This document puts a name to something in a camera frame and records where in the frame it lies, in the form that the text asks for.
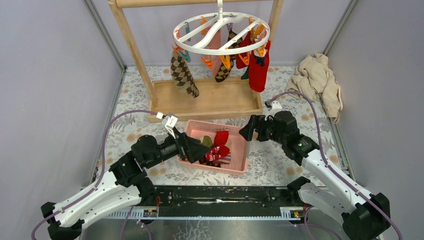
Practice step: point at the brown beige argyle sock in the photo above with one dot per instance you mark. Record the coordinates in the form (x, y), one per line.
(182, 76)

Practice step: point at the beige purple striped sock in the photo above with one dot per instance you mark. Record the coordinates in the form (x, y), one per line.
(225, 160)

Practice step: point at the plain red sock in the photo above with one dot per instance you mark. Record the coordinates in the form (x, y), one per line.
(258, 69)

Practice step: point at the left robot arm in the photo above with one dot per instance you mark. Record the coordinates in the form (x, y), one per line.
(124, 184)

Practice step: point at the floral table mat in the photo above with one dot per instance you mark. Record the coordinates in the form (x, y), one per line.
(267, 163)

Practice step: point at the brown argyle sock rear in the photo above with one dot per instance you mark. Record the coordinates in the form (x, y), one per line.
(224, 70)

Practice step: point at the wooden hanger rack frame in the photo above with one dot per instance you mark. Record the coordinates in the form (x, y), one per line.
(232, 98)

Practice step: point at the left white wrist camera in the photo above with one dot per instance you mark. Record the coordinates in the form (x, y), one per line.
(168, 121)

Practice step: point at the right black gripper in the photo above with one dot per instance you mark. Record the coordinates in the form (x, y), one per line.
(247, 131)

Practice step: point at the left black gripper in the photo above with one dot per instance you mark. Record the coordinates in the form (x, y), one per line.
(188, 148)

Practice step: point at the dark green sock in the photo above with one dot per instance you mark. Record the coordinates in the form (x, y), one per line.
(245, 75)

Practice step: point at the pink plastic basket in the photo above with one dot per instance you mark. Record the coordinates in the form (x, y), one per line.
(238, 164)

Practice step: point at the beige crumpled cloth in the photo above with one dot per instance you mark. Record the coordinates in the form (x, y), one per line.
(313, 78)

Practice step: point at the white round clip hanger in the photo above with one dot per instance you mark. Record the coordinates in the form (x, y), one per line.
(202, 34)

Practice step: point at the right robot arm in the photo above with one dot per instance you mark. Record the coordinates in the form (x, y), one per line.
(362, 214)

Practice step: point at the red white patterned sock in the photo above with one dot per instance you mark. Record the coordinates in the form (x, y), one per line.
(221, 144)

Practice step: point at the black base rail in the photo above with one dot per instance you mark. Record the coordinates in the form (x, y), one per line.
(251, 202)

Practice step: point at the black red yellow argyle sock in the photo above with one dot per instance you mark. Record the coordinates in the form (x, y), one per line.
(211, 160)

